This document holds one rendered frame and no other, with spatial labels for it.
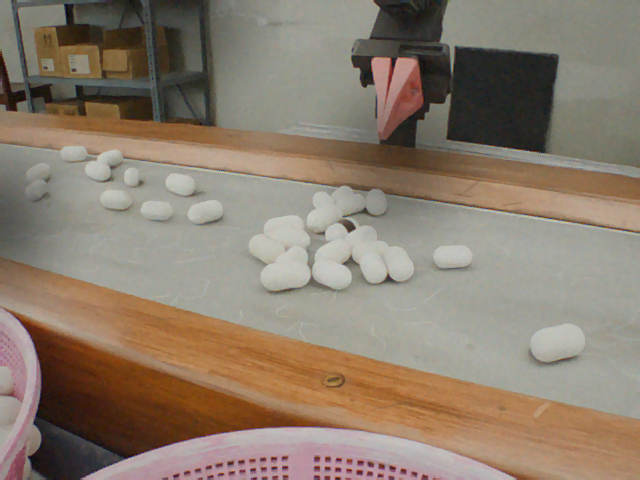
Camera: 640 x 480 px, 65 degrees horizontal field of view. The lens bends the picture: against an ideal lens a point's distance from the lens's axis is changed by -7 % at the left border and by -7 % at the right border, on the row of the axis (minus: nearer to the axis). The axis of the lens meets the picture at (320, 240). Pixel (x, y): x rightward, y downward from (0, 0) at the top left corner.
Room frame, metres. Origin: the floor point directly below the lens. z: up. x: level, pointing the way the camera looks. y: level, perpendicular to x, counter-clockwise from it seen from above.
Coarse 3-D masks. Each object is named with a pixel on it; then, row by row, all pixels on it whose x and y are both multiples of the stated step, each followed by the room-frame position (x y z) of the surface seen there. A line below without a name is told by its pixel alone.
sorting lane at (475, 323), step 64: (0, 192) 0.56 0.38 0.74; (64, 192) 0.55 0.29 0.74; (128, 192) 0.55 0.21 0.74; (256, 192) 0.55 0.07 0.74; (64, 256) 0.39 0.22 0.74; (128, 256) 0.39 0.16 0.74; (192, 256) 0.39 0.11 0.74; (512, 256) 0.39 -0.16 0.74; (576, 256) 0.39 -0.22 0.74; (256, 320) 0.30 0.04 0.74; (320, 320) 0.30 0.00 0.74; (384, 320) 0.30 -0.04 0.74; (448, 320) 0.30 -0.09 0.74; (512, 320) 0.30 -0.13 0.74; (576, 320) 0.29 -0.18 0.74; (512, 384) 0.23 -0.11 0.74; (576, 384) 0.23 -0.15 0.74
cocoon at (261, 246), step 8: (256, 240) 0.39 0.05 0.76; (264, 240) 0.38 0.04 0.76; (272, 240) 0.38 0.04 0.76; (256, 248) 0.38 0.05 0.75; (264, 248) 0.37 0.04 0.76; (272, 248) 0.37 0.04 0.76; (280, 248) 0.38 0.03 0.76; (256, 256) 0.38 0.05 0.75; (264, 256) 0.37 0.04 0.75; (272, 256) 0.37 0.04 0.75
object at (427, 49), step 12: (408, 48) 0.56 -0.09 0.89; (420, 48) 0.56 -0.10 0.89; (432, 48) 0.55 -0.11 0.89; (444, 48) 0.55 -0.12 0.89; (420, 60) 0.57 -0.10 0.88; (432, 60) 0.56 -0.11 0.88; (444, 60) 0.55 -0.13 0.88; (360, 72) 0.61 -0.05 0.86; (372, 72) 0.61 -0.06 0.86; (432, 72) 0.58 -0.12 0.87; (444, 72) 0.57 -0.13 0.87; (372, 84) 0.61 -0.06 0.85
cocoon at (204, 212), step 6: (198, 204) 0.46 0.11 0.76; (204, 204) 0.46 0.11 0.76; (210, 204) 0.46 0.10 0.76; (216, 204) 0.47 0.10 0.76; (192, 210) 0.46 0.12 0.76; (198, 210) 0.45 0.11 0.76; (204, 210) 0.46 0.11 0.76; (210, 210) 0.46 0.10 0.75; (216, 210) 0.46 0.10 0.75; (222, 210) 0.47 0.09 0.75; (192, 216) 0.45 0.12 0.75; (198, 216) 0.45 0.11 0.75; (204, 216) 0.45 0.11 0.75; (210, 216) 0.46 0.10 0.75; (216, 216) 0.46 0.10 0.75; (198, 222) 0.45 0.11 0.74; (204, 222) 0.46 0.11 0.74
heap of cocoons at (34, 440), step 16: (0, 368) 0.24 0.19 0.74; (0, 384) 0.23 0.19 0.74; (0, 400) 0.21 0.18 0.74; (16, 400) 0.21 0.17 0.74; (0, 416) 0.20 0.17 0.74; (16, 416) 0.21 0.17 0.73; (0, 432) 0.18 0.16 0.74; (32, 432) 0.20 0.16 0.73; (0, 448) 0.17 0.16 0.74; (32, 448) 0.20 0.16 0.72
